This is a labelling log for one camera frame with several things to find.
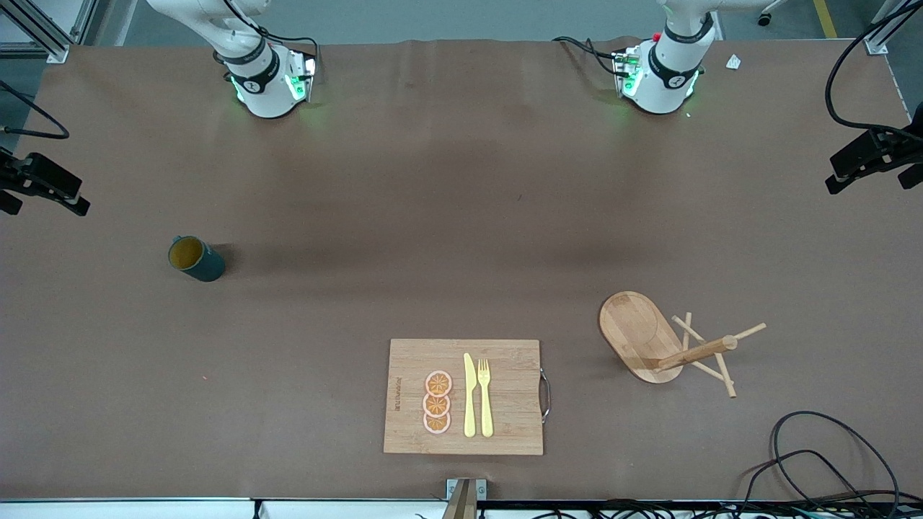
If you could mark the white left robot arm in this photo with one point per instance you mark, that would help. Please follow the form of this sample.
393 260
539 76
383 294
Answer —
663 86

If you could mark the yellow plastic knife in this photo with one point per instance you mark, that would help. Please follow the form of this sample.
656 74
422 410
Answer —
469 404

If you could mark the teal cup yellow inside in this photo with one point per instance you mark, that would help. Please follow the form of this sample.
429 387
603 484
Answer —
202 265

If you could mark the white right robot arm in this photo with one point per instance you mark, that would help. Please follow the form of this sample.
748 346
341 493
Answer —
267 94

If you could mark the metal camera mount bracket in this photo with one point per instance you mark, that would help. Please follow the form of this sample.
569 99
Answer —
465 497

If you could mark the black chair caster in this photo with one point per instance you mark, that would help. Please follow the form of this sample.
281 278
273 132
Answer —
766 18

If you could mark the yellow plastic fork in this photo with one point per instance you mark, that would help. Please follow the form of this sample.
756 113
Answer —
486 411

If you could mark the white paper scrap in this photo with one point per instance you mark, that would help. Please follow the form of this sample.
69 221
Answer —
733 62

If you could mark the wooden cup rack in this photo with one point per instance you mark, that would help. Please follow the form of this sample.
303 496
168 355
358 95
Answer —
634 331

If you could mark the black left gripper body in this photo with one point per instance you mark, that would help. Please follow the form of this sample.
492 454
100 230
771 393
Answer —
875 151

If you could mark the orange slice toy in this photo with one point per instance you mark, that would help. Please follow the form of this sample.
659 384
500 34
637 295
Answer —
438 383
436 425
436 406

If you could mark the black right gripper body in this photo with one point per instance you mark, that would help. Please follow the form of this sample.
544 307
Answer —
36 178

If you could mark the aluminium frame post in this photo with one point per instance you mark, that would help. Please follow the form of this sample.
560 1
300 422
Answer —
883 32
43 32

